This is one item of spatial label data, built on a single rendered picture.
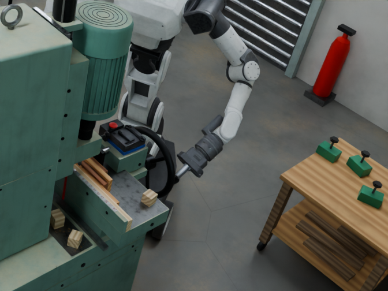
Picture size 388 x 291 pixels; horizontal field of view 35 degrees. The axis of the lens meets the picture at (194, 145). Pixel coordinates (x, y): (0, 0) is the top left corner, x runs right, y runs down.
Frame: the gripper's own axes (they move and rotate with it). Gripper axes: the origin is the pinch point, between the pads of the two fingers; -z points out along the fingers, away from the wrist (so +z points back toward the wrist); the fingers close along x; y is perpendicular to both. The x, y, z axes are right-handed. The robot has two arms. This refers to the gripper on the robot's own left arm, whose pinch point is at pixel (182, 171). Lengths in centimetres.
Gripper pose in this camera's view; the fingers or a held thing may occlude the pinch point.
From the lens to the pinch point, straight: 231.7
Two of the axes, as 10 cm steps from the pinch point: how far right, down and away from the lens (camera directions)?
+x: -7.0, -6.6, 2.6
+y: 0.1, -3.8, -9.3
